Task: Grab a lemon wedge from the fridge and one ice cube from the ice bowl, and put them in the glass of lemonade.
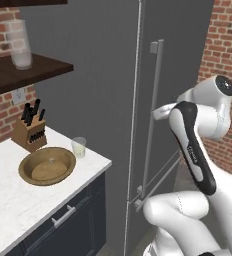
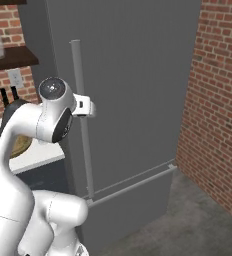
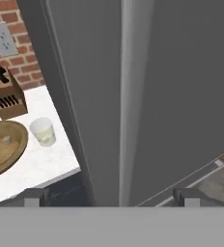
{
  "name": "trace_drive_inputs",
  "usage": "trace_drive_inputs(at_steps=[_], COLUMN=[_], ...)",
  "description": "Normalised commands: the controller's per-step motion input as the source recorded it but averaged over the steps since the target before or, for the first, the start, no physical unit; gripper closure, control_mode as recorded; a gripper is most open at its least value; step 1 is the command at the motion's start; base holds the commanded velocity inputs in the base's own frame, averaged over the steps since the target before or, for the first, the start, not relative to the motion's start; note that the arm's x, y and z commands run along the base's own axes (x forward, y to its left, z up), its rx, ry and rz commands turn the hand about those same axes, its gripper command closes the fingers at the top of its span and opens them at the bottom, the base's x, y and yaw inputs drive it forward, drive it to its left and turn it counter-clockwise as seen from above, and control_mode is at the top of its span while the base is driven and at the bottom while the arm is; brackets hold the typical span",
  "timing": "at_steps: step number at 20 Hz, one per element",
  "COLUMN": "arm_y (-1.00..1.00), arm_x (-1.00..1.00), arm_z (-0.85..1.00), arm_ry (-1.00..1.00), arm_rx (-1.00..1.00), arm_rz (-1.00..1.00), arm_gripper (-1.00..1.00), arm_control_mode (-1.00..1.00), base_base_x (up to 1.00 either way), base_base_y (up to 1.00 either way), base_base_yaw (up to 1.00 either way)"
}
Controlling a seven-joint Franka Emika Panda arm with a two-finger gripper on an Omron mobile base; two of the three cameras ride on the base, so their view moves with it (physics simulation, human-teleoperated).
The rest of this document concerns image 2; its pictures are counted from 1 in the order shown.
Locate white wall socket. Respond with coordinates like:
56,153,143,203
7,68,25,90

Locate grey fridge drawer front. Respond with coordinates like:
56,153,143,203
81,167,175,256

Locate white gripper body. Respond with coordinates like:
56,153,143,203
87,100,98,119

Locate long grey fridge door handle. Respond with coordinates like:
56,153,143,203
69,39,96,201

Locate grey fridge door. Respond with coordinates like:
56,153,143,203
43,0,203,200

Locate grey fridge drawer handle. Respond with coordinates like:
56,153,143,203
85,163,178,210

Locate grey fridge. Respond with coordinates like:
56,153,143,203
17,0,203,256

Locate round wooden board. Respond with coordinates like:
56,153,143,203
0,133,34,160

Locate dark wooden wall shelf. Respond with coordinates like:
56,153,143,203
0,45,40,73
0,0,28,7

